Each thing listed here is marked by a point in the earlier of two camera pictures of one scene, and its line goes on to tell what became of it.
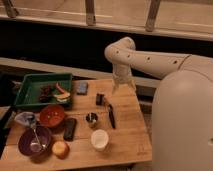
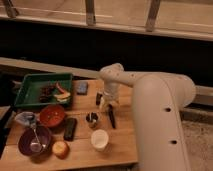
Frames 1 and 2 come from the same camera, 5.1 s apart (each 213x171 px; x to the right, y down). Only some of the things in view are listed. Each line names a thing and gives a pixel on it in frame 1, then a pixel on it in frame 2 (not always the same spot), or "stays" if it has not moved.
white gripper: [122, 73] → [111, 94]
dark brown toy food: [45, 94] stays
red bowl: [52, 115] stays
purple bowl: [29, 141] stays
